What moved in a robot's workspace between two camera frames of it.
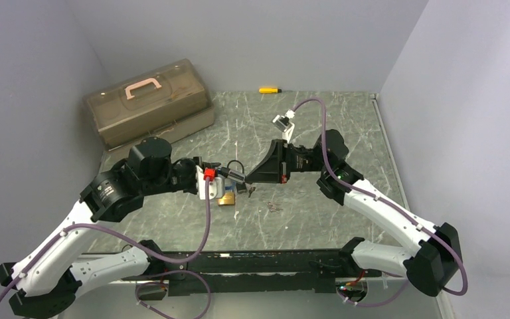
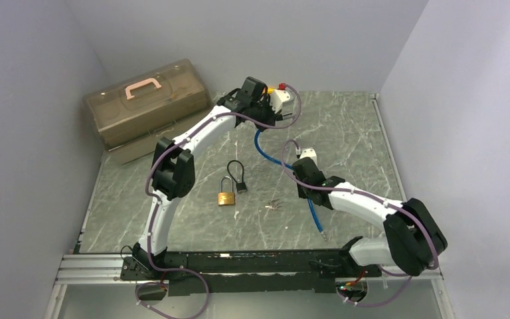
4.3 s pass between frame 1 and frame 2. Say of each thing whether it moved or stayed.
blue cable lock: moved
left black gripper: moved
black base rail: stayed
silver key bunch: moved
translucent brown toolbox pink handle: stayed
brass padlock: stayed
